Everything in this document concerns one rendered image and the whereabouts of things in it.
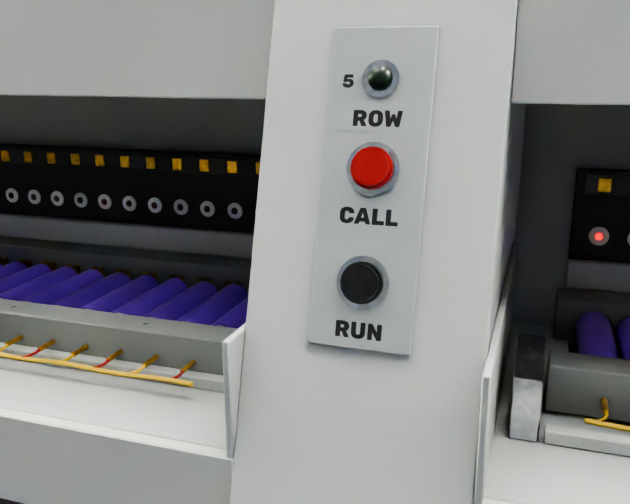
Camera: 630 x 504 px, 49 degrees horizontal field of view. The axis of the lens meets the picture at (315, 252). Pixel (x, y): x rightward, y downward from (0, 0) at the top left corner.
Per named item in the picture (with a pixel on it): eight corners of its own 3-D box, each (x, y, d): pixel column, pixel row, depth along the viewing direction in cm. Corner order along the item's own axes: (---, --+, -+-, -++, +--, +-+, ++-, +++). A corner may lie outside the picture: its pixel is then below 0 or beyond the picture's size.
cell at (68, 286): (107, 296, 46) (41, 331, 40) (84, 293, 47) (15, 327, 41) (105, 270, 46) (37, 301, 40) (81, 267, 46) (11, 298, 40)
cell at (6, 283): (56, 290, 47) (-16, 323, 41) (34, 287, 48) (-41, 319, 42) (53, 264, 47) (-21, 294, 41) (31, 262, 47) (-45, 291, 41)
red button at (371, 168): (389, 189, 25) (393, 146, 25) (347, 187, 26) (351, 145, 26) (395, 193, 26) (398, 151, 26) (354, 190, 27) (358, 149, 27)
